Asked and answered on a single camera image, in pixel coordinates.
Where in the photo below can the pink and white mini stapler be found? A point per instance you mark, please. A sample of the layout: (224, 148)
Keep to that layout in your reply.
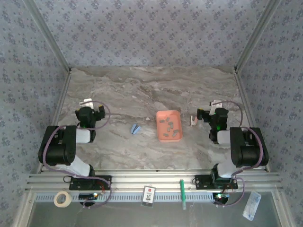
(193, 121)

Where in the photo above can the light blue mini stapler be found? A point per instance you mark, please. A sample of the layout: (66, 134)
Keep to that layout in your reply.
(135, 129)

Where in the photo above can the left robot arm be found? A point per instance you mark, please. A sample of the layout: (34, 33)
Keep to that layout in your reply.
(56, 151)

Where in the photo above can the small circuit board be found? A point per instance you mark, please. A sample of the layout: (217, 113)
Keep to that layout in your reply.
(222, 196)
(87, 196)

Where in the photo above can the green pen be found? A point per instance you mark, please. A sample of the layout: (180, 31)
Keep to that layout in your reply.
(182, 191)

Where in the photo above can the masking tape roll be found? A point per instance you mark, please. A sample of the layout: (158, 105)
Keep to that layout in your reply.
(56, 203)

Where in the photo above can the clear plastic bag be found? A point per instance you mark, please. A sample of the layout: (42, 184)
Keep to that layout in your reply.
(252, 205)

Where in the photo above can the black white printed card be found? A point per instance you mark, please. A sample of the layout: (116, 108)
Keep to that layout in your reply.
(148, 196)

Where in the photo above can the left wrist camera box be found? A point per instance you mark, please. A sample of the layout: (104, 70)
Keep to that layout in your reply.
(85, 103)

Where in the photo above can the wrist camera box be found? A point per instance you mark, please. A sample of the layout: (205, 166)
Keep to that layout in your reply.
(216, 104)
(85, 103)

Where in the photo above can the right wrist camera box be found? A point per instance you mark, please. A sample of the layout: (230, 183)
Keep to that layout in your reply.
(216, 104)

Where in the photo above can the aluminium table side rail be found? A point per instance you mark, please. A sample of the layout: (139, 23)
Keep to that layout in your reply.
(243, 94)
(58, 108)

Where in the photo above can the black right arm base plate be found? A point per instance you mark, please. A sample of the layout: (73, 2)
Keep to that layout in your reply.
(201, 182)

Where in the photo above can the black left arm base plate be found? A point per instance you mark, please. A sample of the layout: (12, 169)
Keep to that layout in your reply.
(75, 185)

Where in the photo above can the aluminium rail beam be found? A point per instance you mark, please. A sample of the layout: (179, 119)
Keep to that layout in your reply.
(154, 179)

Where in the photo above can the aluminium frame post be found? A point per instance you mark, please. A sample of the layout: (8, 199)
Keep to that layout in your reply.
(258, 35)
(47, 35)

